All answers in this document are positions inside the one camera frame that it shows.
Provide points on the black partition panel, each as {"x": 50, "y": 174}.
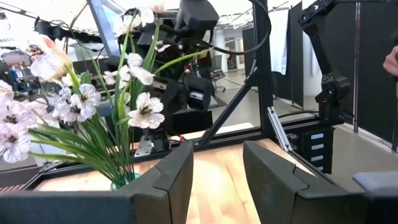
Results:
{"x": 297, "y": 62}
{"x": 373, "y": 93}

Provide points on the silver metal strut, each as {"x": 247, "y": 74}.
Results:
{"x": 278, "y": 127}

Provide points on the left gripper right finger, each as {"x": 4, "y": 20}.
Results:
{"x": 295, "y": 202}

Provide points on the black box with white labels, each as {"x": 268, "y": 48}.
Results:
{"x": 311, "y": 152}

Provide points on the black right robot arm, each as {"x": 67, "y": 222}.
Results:
{"x": 199, "y": 93}

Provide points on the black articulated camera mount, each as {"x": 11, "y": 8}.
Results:
{"x": 334, "y": 87}

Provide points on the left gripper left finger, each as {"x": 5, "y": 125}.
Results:
{"x": 93, "y": 208}

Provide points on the black office chair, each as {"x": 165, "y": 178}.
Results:
{"x": 217, "y": 70}

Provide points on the person's hand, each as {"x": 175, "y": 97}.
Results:
{"x": 392, "y": 62}

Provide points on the blue patterned glass vase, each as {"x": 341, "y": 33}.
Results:
{"x": 114, "y": 186}

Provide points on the white artificial flower spray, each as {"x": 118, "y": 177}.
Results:
{"x": 15, "y": 118}
{"x": 146, "y": 110}

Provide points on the blue screen device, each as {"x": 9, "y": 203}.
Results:
{"x": 104, "y": 28}

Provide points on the white hanging cloth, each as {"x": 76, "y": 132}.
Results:
{"x": 280, "y": 46}

